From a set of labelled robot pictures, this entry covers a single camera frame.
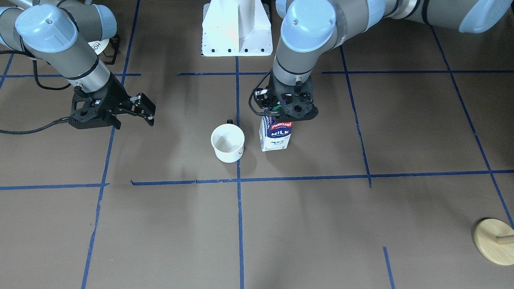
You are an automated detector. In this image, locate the black wooden mug rack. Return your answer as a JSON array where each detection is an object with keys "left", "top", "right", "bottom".
[{"left": 98, "top": 34, "right": 120, "bottom": 65}]

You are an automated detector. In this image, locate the milk carton green cap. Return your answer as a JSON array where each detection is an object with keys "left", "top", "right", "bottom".
[{"left": 259, "top": 116, "right": 293, "bottom": 152}]

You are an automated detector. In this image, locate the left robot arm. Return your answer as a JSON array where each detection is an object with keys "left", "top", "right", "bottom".
[{"left": 248, "top": 0, "right": 513, "bottom": 122}]

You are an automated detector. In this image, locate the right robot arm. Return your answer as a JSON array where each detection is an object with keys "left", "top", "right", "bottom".
[{"left": 1, "top": 0, "right": 156, "bottom": 129}]

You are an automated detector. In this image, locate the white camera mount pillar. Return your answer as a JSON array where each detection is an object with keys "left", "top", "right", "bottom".
[{"left": 201, "top": 0, "right": 273, "bottom": 57}]

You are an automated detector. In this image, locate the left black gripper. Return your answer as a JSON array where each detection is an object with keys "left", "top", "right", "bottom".
[{"left": 254, "top": 71, "right": 319, "bottom": 122}]

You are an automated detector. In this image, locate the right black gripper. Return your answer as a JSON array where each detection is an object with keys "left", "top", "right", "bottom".
[{"left": 69, "top": 74, "right": 156, "bottom": 129}]

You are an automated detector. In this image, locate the wooden mug tree stand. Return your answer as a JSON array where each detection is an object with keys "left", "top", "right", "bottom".
[{"left": 473, "top": 218, "right": 514, "bottom": 266}]

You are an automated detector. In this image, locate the white mug black handle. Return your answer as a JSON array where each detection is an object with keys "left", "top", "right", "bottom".
[{"left": 210, "top": 119, "right": 245, "bottom": 163}]

